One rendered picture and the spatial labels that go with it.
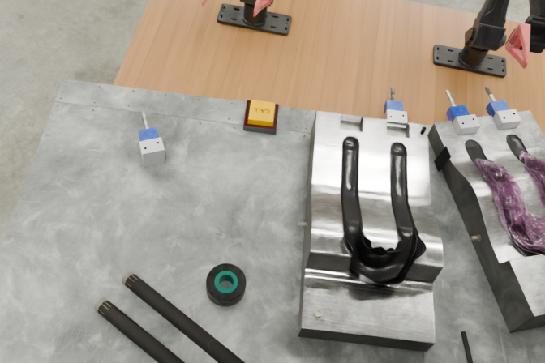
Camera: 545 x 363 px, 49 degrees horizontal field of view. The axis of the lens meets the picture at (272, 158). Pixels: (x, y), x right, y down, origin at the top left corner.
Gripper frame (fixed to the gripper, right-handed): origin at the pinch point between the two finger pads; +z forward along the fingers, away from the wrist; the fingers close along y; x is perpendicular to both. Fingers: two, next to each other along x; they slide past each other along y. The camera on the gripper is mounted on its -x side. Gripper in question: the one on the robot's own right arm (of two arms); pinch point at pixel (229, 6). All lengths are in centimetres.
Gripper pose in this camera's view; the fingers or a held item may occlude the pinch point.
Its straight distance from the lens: 113.2
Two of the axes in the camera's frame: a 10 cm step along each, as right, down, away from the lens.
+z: -1.8, 8.3, -5.3
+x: -0.9, 5.2, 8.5
